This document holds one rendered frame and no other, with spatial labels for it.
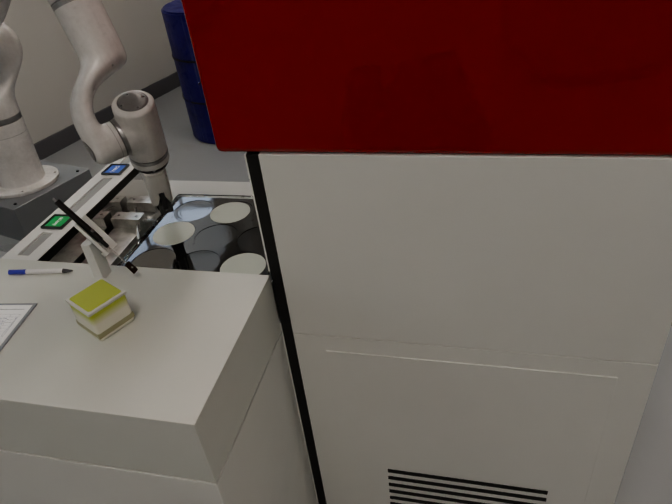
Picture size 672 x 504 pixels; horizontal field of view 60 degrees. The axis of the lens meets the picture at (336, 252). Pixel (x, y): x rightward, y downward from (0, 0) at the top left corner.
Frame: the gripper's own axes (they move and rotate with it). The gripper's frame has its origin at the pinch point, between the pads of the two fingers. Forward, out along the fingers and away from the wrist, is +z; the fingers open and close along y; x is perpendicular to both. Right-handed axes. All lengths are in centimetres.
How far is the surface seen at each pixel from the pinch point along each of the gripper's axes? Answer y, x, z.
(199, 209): -0.6, 7.7, 5.5
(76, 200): -12.5, -20.0, 3.3
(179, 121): -258, 29, 195
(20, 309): 26.4, -30.9, -11.8
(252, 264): 27.6, 13.6, -4.9
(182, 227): 5.6, 2.3, 3.1
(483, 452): 77, 48, 19
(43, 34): -298, -42, 129
